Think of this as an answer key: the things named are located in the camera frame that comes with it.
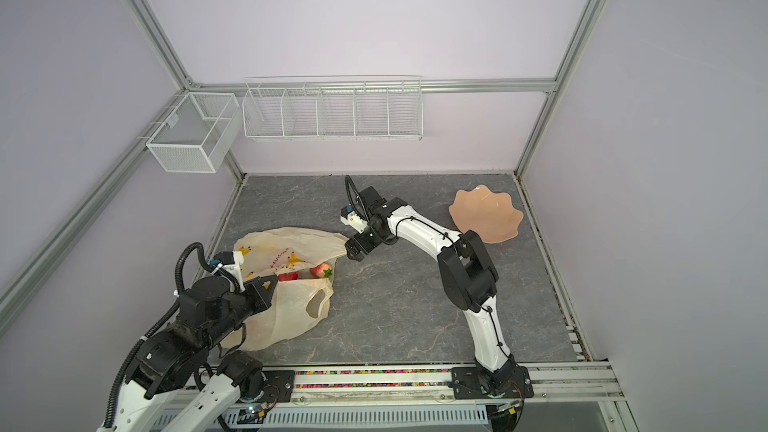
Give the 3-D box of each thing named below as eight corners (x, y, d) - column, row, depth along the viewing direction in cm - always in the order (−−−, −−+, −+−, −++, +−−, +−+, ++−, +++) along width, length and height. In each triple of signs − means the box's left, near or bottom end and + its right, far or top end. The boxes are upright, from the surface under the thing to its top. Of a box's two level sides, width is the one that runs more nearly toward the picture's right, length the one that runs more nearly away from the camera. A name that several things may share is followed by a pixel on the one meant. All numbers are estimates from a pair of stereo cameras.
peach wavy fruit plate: (443, 223, 108) (446, 213, 104) (462, 189, 119) (464, 178, 114) (509, 250, 101) (514, 241, 96) (522, 211, 112) (527, 201, 107)
